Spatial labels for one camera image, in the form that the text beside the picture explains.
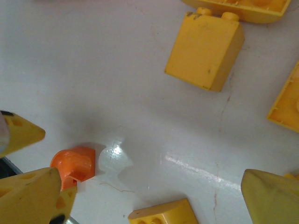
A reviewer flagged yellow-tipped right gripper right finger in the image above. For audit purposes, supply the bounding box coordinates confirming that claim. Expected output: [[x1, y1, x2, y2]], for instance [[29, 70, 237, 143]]
[[241, 169, 299, 224]]

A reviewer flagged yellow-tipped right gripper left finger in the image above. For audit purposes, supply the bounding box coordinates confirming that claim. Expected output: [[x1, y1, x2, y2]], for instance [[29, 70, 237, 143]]
[[0, 167, 63, 224]]

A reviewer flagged small orange lego piece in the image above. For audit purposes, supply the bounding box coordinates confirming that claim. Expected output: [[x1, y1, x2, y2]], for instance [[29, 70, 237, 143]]
[[50, 146, 96, 192]]

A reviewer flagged large yellow lego brick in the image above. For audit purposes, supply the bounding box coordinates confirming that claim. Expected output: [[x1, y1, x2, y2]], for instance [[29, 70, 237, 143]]
[[128, 198, 199, 224]]

